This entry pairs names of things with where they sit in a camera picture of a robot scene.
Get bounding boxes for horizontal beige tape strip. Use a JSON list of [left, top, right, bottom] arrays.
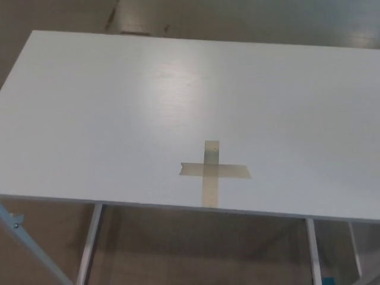
[[179, 161, 252, 180]]

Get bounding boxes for white table leg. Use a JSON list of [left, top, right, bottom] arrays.
[[78, 203, 104, 285], [347, 221, 364, 278], [305, 218, 324, 285]]

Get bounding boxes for light blue metal strut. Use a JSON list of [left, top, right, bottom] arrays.
[[0, 194, 74, 285]]

